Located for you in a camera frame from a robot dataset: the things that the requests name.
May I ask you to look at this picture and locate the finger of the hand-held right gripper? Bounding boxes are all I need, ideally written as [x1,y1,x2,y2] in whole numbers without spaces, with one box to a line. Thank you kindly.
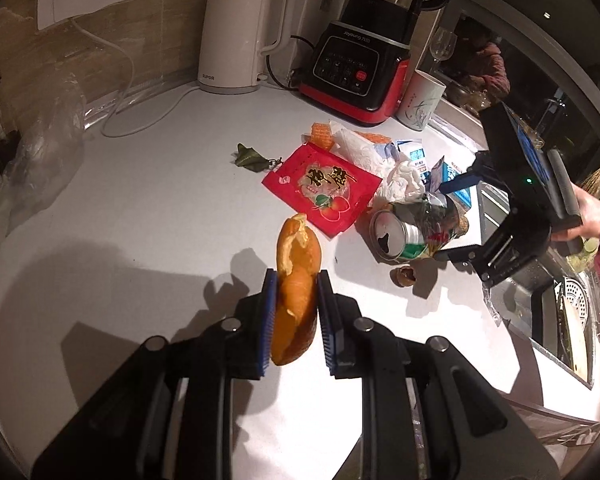
[437,152,511,196]
[435,225,518,288]

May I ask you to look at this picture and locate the brown walnut shell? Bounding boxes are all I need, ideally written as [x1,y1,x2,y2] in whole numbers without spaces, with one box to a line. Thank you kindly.
[390,266,417,288]

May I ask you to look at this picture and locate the blue white milk carton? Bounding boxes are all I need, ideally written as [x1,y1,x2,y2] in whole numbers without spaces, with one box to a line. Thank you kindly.
[394,139,428,181]

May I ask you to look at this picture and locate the white electric kettle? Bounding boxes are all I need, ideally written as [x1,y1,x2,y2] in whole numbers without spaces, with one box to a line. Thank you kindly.
[197,0,288,95]

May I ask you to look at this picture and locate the stainless steel sink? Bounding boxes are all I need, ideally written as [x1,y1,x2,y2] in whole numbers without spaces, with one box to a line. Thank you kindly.
[490,250,600,391]

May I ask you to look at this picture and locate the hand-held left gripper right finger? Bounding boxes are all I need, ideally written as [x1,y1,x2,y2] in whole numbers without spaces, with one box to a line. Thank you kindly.
[316,269,563,480]

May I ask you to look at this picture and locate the clear white plastic wrapper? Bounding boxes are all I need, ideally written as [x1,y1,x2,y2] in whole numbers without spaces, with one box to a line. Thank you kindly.
[330,127,396,171]

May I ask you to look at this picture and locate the white power cable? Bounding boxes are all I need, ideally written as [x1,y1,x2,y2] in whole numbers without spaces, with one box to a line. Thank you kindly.
[70,17,201,137]

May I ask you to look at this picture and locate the black power cable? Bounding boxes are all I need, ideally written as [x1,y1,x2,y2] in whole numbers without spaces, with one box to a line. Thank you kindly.
[265,35,326,88]

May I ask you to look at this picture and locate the torn bread roll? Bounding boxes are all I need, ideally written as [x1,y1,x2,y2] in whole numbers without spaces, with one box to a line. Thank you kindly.
[271,212,323,367]

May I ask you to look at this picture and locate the wine glass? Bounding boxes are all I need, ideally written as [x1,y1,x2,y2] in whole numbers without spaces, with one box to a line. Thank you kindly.
[429,27,458,76]

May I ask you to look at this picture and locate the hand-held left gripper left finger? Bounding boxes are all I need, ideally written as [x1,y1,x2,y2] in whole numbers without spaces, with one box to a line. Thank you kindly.
[30,269,281,480]

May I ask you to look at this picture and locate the person's right hand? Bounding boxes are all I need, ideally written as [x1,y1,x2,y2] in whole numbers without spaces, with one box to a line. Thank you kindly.
[550,180,600,243]

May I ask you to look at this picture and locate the clear plastic bag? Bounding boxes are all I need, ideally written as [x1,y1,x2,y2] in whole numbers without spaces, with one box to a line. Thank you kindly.
[0,72,88,226]

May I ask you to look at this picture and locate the red black blender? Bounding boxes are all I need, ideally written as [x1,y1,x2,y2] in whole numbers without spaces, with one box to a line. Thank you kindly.
[297,0,458,128]

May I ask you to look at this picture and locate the crushed green drink can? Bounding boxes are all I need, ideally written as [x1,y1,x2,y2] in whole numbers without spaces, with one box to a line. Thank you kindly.
[370,194,463,265]

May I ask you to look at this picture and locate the blue white packet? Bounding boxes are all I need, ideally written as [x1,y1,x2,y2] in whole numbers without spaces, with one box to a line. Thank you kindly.
[430,156,476,211]

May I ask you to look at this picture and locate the white cup with leaf print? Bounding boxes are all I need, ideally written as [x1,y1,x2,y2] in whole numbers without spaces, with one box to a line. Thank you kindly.
[396,69,448,132]

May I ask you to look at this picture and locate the white tissue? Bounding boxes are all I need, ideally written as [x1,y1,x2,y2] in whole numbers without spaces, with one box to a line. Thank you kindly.
[377,157,428,208]

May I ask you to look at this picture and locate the red snack packet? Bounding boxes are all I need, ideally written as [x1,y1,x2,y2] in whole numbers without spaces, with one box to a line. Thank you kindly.
[261,141,383,238]

